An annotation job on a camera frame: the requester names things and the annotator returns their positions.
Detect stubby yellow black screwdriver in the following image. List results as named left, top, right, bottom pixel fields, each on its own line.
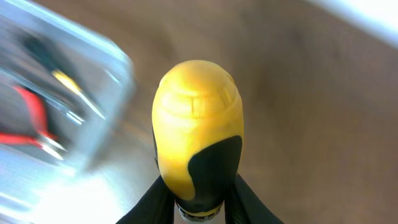
left=152, top=60, right=244, bottom=222

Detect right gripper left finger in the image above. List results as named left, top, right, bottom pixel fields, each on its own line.
left=116, top=176, right=175, bottom=224

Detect clear plastic container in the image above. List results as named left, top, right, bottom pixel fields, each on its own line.
left=1, top=1, right=135, bottom=223

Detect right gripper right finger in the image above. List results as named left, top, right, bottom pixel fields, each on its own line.
left=224, top=174, right=283, bottom=224

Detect red handled pliers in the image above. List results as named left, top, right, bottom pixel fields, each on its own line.
left=1, top=85, right=67, bottom=161

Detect slim black yellow screwdriver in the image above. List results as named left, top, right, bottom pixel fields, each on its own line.
left=20, top=34, right=106, bottom=119

